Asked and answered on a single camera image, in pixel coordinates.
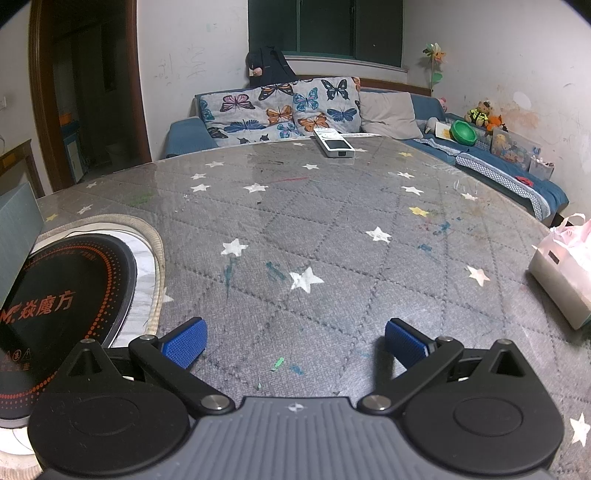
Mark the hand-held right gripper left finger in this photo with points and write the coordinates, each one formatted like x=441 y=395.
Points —
x=187 y=344

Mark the grey star-patterned desktop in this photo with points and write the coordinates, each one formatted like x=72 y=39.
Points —
x=323 y=221

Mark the box base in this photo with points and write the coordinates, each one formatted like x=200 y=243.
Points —
x=561 y=286

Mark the colourful pinwheel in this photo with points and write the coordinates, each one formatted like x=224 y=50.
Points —
x=434 y=54

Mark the dark backpack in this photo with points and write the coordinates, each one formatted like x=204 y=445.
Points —
x=270 y=64

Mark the butterfly print blanket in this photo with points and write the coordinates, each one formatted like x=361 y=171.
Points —
x=277 y=110

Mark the grey pillow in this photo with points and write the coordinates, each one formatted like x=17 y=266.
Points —
x=388 y=115

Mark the green framed window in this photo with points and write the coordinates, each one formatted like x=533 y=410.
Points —
x=323 y=27

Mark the cartoon picture pouch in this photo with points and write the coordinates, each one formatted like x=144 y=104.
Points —
x=512 y=150

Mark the teddy bear toy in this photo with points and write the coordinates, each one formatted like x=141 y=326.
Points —
x=481 y=113

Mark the white remote control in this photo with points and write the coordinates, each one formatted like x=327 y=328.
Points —
x=334 y=143

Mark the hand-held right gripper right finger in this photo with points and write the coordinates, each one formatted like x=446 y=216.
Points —
x=406 y=341

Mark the white paper book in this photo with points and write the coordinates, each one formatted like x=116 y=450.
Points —
x=443 y=130

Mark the brown wooden door frame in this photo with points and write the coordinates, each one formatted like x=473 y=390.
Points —
x=138 y=106

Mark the wooden table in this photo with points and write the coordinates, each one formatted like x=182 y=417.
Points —
x=34 y=175

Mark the blue sofa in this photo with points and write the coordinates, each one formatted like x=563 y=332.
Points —
x=184 y=134

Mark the green bowl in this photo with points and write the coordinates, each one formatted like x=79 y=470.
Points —
x=463 y=133

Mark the orange plush toy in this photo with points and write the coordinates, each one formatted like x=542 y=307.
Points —
x=496 y=123

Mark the black round induction cooker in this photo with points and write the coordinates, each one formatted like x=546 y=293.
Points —
x=69 y=295

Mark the pink plastic bag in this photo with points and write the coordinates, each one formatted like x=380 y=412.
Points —
x=575 y=230

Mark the grey printed cardboard box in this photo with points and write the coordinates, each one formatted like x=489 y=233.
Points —
x=16 y=230

